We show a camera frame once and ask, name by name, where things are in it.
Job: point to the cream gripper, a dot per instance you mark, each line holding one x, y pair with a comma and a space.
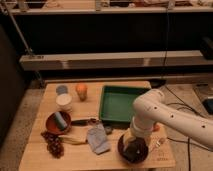
127, 138

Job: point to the teal cylinder in bowl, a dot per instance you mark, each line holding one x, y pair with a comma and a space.
60, 121

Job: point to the black handled knife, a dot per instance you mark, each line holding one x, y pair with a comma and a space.
84, 122

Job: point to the orange carrot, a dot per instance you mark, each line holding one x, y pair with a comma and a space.
156, 127

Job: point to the orange fruit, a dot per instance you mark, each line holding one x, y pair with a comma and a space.
81, 90

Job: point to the yellow banana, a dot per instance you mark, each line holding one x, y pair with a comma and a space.
72, 141

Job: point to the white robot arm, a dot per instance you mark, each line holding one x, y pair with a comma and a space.
150, 108

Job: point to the white paper cup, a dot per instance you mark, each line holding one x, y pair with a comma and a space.
64, 102

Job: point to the dark device on floor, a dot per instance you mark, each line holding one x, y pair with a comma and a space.
205, 95

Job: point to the grey round lid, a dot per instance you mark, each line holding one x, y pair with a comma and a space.
62, 89

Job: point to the dark purple bowl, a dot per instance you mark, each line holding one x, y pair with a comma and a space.
136, 152

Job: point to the small grey metal object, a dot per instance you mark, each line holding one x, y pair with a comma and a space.
108, 130

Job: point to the green plastic tray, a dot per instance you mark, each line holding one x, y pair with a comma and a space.
116, 104

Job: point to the brown red bowl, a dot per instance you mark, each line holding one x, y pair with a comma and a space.
52, 126

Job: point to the bunch of dark grapes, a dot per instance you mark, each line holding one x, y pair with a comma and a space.
54, 144

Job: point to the metal shelf rail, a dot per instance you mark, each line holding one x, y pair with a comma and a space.
113, 60

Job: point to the blue grey cloth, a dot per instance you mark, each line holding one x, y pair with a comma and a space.
97, 139

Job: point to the wooden cutting board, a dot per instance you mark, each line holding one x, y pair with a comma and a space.
78, 132

